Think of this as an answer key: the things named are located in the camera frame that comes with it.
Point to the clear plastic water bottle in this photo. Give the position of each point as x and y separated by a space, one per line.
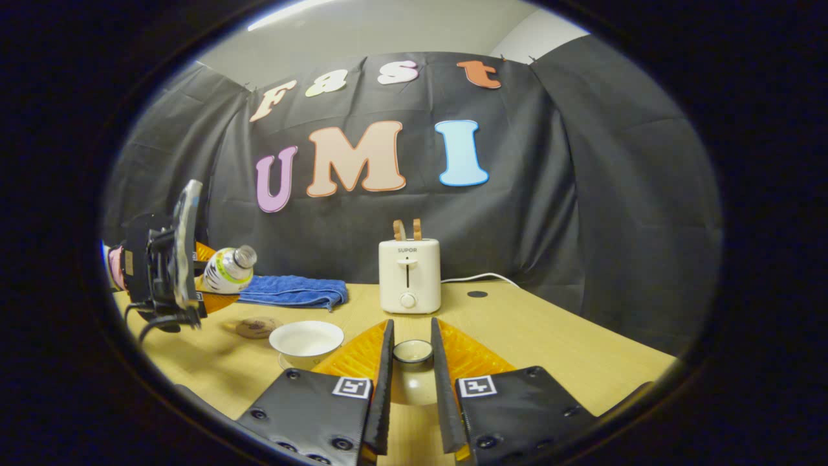
226 270

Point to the cream ceramic teacup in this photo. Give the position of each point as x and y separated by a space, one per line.
305 340

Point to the cream teacup lid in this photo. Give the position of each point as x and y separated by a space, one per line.
413 382

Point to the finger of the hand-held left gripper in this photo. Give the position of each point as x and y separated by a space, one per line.
204 254
217 302

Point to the blue folded towel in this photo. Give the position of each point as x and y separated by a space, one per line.
291 291

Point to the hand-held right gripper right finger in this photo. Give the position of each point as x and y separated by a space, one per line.
517 408

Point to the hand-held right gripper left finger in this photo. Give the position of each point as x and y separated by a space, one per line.
317 411

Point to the white toaster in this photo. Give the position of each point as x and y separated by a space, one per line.
409 278

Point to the brown toast slice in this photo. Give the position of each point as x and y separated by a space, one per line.
417 229
399 230

